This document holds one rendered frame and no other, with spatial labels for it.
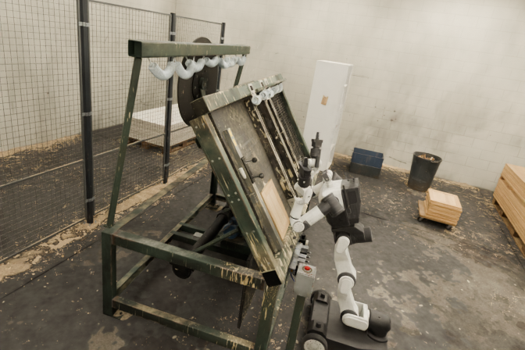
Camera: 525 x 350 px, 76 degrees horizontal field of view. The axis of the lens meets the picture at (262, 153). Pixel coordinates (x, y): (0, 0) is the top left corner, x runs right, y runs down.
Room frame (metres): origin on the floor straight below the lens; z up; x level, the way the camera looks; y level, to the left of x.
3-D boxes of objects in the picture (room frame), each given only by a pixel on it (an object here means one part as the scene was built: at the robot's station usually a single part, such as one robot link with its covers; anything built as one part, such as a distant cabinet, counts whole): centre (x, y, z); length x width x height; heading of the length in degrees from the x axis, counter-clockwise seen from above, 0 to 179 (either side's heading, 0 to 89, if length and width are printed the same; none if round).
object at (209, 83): (3.06, 0.63, 1.85); 0.80 x 0.06 x 0.80; 167
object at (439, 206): (4.82, -2.81, 0.20); 0.61 x 0.53 x 0.40; 161
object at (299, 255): (2.31, -0.43, 0.69); 0.50 x 0.14 x 0.24; 167
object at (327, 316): (2.26, -0.92, 0.19); 0.64 x 0.52 x 0.33; 77
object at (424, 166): (6.10, -3.06, 0.33); 0.52 x 0.51 x 0.65; 161
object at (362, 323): (2.25, -0.95, 0.28); 0.21 x 0.20 x 0.13; 77
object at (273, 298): (3.07, 0.20, 0.41); 2.20 x 1.38 x 0.83; 167
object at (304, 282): (1.87, -0.40, 0.84); 0.12 x 0.12 x 0.18; 77
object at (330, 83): (6.58, -1.11, 1.03); 0.61 x 0.58 x 2.05; 161
